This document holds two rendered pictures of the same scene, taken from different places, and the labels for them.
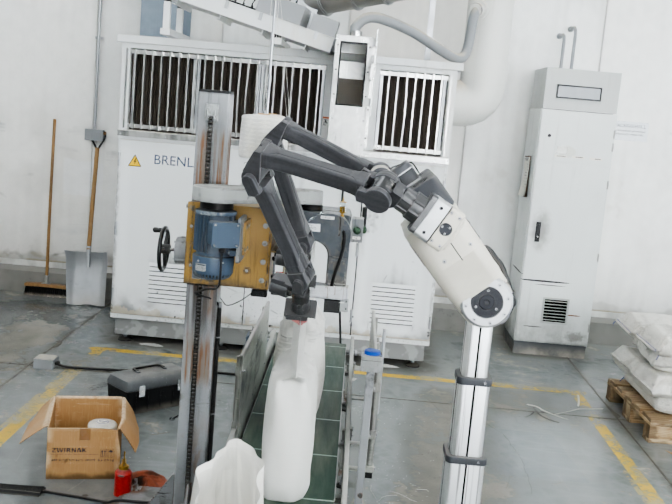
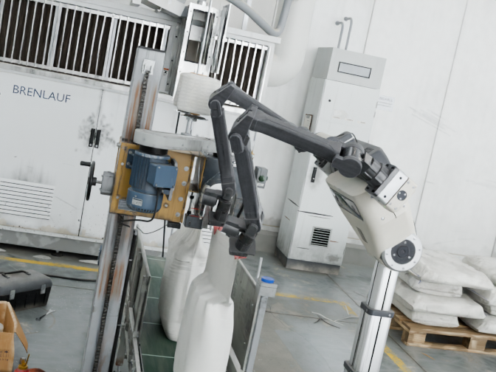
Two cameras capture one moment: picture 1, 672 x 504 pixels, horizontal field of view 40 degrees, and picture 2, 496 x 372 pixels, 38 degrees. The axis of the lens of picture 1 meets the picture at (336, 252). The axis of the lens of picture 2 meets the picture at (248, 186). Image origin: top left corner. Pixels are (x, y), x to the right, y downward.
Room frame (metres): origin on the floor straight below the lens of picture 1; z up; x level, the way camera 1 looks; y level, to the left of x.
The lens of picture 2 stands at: (0.26, 0.78, 1.71)
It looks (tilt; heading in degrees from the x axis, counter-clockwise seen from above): 8 degrees down; 346
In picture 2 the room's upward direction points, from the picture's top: 11 degrees clockwise
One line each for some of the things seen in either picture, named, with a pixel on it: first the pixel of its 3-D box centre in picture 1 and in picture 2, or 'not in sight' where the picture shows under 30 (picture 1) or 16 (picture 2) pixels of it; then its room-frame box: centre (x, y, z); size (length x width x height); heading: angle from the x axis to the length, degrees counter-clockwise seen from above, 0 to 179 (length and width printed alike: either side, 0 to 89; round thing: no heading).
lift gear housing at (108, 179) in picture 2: (182, 249); (106, 182); (3.53, 0.60, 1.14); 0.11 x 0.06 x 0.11; 179
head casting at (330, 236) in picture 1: (318, 240); (222, 182); (3.57, 0.07, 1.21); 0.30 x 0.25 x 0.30; 179
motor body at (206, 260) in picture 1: (214, 243); (147, 181); (3.31, 0.45, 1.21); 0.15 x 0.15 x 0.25
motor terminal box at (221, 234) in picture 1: (223, 237); (162, 178); (3.21, 0.40, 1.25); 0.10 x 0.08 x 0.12; 114
